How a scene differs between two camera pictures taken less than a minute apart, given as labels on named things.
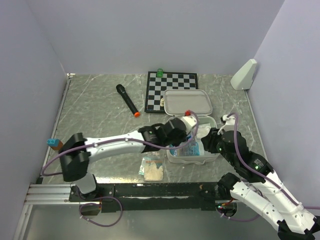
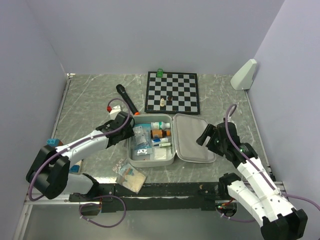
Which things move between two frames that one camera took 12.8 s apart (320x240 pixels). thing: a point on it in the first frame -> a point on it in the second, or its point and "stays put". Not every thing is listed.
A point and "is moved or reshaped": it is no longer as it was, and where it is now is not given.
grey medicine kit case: [198, 103] is moved or reshaped
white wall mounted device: [242, 78] stays put
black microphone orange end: [121, 89] stays put
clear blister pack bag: [192, 148] is moved or reshaped
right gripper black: [208, 141] stays put
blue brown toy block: [55, 143] stays put
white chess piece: [162, 103] stays put
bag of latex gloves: [152, 168] -> [129, 176]
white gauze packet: [203, 130] -> [160, 153]
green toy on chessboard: [160, 72] stays put
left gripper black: [183, 136] -> [129, 132]
